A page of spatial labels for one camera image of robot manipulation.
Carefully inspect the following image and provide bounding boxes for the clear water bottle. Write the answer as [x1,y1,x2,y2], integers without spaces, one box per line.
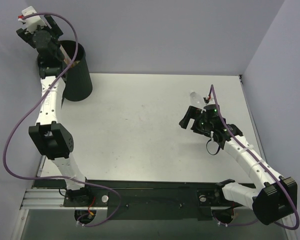
[189,91,206,109]

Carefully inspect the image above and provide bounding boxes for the yellow bottle with blue cap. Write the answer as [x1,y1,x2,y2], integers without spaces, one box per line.
[72,60,80,67]

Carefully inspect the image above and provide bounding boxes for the orange label clear bottle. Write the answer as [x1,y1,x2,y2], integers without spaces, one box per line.
[60,45,74,68]

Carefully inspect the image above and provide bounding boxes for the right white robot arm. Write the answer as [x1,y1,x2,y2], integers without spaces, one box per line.
[179,104,298,225]

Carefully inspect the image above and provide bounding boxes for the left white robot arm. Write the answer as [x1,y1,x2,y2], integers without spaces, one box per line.
[17,13,93,206]

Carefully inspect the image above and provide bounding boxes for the black plastic trash bin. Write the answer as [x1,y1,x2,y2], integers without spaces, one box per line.
[36,40,94,102]

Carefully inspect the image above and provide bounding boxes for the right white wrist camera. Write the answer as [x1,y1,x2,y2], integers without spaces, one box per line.
[203,96,211,105]

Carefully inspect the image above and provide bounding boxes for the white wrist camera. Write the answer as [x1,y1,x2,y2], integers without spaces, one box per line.
[18,6,47,34]
[203,96,211,105]

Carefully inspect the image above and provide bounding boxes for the black strap loop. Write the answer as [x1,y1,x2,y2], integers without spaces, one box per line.
[206,138,221,155]

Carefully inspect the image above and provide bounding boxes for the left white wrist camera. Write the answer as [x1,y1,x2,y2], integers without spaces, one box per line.
[18,6,47,34]

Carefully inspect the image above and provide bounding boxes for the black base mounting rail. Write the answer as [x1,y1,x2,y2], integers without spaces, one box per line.
[33,178,256,222]

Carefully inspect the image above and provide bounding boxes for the aluminium frame rail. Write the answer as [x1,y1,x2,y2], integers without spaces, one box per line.
[20,188,65,210]

